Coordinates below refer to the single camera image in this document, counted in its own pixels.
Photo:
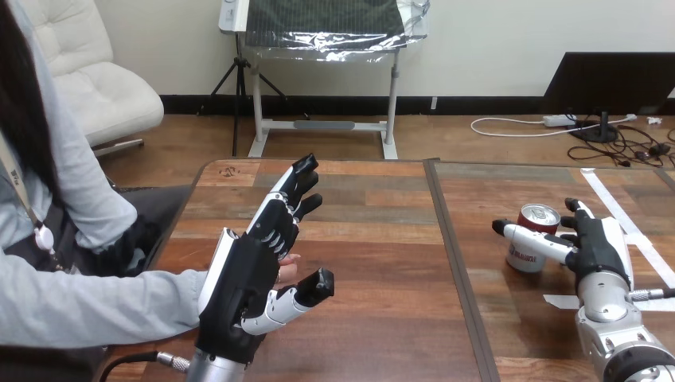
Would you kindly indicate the black tripod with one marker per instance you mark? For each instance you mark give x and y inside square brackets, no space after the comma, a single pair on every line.
[240,79]

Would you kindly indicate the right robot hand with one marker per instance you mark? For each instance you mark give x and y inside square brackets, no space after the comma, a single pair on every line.
[598,248]

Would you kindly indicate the foil sheet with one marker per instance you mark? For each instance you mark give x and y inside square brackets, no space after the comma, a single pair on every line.
[327,23]

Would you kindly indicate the person's hand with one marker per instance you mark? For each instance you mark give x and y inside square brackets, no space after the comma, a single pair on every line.
[288,270]

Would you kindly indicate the white power strip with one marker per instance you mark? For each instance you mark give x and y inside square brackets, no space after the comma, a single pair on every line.
[559,120]

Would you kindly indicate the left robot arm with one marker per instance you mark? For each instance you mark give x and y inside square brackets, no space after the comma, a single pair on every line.
[211,370]

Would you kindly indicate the person's body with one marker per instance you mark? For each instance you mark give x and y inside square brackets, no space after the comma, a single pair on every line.
[58,174]

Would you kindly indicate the red and white drink can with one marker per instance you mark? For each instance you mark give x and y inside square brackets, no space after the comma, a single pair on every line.
[535,217]

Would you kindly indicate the white cushioned chair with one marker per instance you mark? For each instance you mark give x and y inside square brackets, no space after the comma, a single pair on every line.
[95,89]

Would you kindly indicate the person's forearm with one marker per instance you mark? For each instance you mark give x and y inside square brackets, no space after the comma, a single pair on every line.
[105,306]

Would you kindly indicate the white desk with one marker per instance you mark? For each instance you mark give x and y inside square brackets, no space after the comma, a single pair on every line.
[321,125]

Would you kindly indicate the dark screen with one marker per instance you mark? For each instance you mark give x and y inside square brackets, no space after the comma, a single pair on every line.
[606,81]

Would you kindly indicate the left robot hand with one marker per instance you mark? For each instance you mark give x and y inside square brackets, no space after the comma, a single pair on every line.
[237,284]

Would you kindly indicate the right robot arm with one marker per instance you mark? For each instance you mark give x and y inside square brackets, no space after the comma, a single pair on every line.
[606,321]

